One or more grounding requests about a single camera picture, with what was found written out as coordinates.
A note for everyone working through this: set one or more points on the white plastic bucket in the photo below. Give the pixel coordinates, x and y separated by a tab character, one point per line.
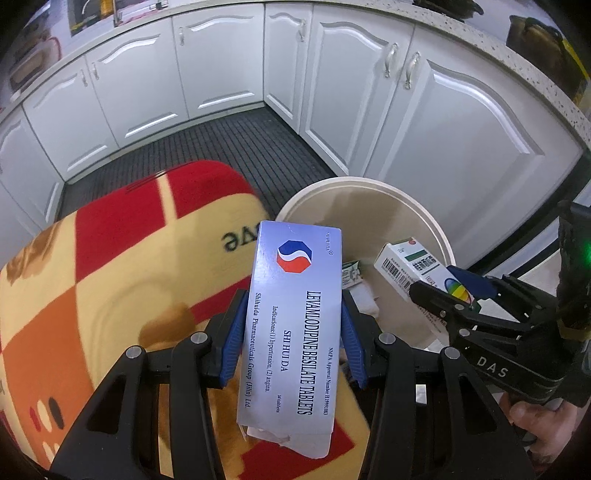
332	217

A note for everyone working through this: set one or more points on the dark wok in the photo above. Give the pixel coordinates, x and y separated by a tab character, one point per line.
443	5

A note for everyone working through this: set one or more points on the dark bag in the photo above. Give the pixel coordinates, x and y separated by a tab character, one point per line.
535	46

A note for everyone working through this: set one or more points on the black ribbed floor mat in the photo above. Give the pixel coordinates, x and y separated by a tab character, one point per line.
207	147

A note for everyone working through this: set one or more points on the white and green medicine box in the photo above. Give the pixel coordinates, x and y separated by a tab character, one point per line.
411	263

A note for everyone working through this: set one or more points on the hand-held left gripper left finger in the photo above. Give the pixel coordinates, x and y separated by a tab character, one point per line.
233	337

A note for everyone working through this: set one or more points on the pale blue medicine box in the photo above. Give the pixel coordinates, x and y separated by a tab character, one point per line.
295	323

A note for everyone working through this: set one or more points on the red and yellow printed blanket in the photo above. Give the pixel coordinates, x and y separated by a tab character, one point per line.
115	258

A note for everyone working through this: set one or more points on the small white and green packet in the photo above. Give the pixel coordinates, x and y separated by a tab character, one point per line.
353	273

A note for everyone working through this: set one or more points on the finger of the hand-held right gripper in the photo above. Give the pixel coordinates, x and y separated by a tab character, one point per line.
475	284
438	302

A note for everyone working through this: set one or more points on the person's right hand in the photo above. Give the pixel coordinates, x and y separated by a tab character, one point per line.
535	422

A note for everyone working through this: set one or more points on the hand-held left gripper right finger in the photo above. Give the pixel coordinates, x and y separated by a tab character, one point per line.
353	346

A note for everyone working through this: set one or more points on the row of white cabinet doors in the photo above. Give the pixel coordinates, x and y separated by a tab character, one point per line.
461	138

